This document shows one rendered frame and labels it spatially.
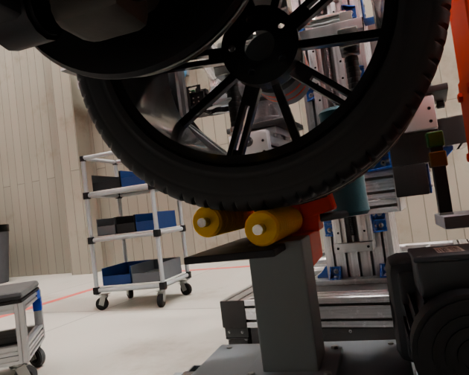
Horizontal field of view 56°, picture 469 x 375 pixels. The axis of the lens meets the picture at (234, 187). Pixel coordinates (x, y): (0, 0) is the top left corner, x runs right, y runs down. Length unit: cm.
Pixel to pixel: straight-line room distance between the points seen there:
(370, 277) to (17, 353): 125
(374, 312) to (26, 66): 599
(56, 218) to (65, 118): 132
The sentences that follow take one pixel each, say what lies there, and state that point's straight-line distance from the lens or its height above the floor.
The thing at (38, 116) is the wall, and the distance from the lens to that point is 645.
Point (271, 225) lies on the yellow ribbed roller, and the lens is 70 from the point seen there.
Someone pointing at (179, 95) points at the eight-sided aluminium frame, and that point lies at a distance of 108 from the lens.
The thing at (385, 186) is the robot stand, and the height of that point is 54.
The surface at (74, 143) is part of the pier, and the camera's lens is 563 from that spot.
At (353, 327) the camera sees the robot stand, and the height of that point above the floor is 14.
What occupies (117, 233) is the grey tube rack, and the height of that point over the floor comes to 48.
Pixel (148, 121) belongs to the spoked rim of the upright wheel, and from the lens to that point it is 80.
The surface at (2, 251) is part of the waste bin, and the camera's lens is 616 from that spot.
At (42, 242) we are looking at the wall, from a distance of 638.
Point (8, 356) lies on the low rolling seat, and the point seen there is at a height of 13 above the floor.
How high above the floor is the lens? 52
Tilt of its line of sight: 3 degrees up
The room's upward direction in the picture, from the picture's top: 7 degrees counter-clockwise
